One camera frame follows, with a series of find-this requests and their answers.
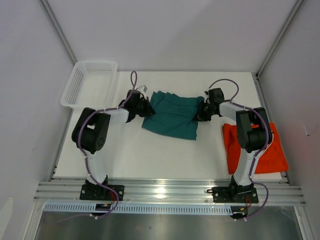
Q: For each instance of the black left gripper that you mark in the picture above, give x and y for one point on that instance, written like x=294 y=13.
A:
x=149 y=111

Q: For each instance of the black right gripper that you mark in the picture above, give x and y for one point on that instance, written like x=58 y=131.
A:
x=201 y=116

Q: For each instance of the teal green shorts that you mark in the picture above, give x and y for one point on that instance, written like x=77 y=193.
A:
x=174 y=115

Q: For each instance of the orange shorts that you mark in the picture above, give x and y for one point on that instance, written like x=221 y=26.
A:
x=272 y=160

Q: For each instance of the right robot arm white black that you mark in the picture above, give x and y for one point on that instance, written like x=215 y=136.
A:
x=253 y=134

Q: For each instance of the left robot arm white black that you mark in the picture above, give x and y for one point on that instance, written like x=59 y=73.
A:
x=91 y=130

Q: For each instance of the white plastic laundry basket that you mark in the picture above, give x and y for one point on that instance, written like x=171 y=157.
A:
x=92 y=83

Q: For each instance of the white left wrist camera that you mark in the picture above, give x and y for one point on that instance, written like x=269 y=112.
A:
x=142 y=88

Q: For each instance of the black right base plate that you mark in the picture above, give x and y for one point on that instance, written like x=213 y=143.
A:
x=223 y=194

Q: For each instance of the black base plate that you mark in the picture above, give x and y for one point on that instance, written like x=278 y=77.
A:
x=92 y=192
x=223 y=194

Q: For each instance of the left side table rail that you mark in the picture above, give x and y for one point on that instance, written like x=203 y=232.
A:
x=59 y=146

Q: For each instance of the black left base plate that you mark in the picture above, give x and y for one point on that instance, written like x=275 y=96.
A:
x=92 y=192

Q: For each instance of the aluminium mounting rail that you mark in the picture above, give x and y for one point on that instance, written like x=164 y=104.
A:
x=167 y=191

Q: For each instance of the slotted grey cable duct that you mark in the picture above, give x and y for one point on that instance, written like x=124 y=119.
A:
x=134 y=208

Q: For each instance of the left corner aluminium post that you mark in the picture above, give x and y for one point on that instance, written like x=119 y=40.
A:
x=55 y=25

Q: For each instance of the corner aluminium post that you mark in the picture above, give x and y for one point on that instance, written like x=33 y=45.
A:
x=280 y=37
x=55 y=25

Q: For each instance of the right corner aluminium post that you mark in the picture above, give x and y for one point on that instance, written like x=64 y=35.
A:
x=280 y=37

